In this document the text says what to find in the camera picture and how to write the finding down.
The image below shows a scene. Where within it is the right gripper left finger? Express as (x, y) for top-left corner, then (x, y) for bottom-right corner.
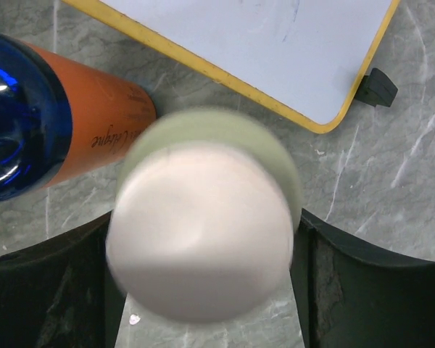
(0, 214), (125, 347)

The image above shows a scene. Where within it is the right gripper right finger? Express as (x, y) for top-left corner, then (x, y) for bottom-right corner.
(290, 211), (435, 347)

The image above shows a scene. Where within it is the small whiteboard with wooden frame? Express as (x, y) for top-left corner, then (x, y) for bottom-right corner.
(72, 0), (398, 134)

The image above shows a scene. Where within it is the yellow bottle with beige cap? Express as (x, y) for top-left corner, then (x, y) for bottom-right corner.
(106, 107), (303, 323)

